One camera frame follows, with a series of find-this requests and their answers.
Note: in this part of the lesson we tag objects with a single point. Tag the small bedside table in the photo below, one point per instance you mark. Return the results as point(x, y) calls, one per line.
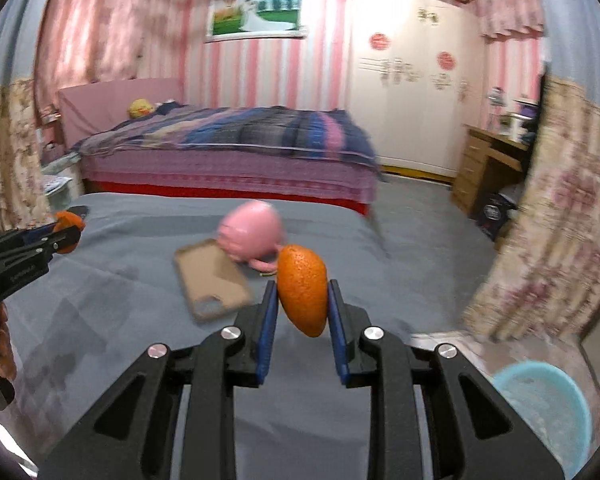
point(57, 185)

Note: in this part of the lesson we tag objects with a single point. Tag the wooden desk with drawers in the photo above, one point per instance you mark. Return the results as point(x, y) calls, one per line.
point(480, 165)

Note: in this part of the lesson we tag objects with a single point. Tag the pink floral valance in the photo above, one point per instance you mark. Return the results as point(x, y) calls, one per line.
point(510, 7)

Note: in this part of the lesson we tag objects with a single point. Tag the brown phone case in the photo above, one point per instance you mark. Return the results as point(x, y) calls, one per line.
point(212, 280)

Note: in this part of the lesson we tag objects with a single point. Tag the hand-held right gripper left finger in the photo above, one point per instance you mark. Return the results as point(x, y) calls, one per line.
point(266, 340)

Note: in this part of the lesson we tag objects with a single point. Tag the orange fruit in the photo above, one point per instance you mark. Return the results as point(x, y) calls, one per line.
point(302, 292)

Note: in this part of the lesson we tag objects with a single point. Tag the dark bag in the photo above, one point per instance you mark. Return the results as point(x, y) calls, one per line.
point(495, 210)

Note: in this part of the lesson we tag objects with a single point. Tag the bed with purple sheet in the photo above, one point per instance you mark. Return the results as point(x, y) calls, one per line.
point(230, 180)

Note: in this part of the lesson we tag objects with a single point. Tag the pink plastic toy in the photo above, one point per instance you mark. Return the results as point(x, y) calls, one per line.
point(252, 232)

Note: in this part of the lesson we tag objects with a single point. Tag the white wardrobe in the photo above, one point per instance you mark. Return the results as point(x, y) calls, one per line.
point(410, 85)

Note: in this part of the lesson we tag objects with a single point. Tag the light blue plastic basket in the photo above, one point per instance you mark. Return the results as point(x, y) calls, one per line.
point(545, 410)

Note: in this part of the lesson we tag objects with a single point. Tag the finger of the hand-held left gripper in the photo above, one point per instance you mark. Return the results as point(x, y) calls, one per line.
point(40, 252)
point(35, 232)

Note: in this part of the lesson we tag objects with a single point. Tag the floral curtain with blue band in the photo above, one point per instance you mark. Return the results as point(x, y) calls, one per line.
point(565, 210)
point(10, 160)

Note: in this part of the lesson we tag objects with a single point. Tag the blue and purple striped quilt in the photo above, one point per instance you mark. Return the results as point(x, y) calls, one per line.
point(240, 132)

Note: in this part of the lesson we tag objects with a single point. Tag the yellow plush toy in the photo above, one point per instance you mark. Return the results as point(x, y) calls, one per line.
point(141, 109)

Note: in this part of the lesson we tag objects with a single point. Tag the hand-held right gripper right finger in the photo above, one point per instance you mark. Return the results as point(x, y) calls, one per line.
point(339, 340)

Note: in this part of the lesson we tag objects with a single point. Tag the small orange peel piece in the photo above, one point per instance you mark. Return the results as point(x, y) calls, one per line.
point(70, 232)

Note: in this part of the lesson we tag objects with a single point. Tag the person's left hand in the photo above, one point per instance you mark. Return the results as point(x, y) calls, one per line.
point(6, 345)

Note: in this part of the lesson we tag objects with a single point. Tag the wall poster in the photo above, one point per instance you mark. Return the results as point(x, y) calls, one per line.
point(255, 15)

